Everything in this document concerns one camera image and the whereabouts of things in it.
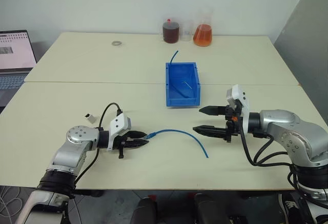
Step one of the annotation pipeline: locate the jar of brown liquid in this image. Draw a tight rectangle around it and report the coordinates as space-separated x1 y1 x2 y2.
162 18 180 45

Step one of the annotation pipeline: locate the blue plastic bin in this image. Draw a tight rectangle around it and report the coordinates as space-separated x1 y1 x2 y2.
165 62 201 108

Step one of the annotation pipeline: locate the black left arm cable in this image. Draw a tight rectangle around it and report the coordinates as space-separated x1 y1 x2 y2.
74 103 124 191

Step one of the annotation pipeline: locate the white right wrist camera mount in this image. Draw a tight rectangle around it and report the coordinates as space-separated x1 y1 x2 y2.
225 84 250 134

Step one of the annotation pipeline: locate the blue ethernet cable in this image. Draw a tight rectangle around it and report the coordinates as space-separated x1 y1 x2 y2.
169 50 193 99
142 129 210 159

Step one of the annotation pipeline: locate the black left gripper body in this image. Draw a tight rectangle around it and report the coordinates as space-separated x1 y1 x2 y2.
112 131 130 159

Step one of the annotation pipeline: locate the grey laptop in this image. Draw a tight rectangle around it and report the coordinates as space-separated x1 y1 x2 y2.
0 30 38 107

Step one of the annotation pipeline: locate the dark rounded shape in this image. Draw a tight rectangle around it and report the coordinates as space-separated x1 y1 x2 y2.
130 197 158 224

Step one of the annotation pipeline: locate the white floor cable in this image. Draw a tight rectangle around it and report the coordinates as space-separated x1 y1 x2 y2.
0 186 27 224

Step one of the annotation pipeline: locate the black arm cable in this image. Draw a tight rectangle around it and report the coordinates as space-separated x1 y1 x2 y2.
238 125 304 193
74 103 124 191

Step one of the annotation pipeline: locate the small clear beaker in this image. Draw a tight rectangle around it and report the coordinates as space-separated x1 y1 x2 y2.
180 20 193 42

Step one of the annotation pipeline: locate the flask of orange liquid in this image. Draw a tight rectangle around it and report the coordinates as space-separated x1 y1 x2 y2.
193 24 214 47

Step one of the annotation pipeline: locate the black and white shoe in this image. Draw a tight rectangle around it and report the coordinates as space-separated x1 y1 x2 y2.
278 193 303 224

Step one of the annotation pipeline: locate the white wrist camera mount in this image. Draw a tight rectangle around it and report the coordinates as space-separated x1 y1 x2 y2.
107 113 133 152
225 84 250 134

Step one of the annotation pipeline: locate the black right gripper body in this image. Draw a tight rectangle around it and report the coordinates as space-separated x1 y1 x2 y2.
224 103 243 144

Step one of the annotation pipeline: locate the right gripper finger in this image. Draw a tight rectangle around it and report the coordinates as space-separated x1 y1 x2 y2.
199 105 228 116
192 125 228 140

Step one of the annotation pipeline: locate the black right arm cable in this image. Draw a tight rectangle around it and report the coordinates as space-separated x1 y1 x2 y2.
238 125 304 193

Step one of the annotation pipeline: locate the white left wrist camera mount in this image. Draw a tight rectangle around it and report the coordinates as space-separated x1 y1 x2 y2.
107 113 133 152

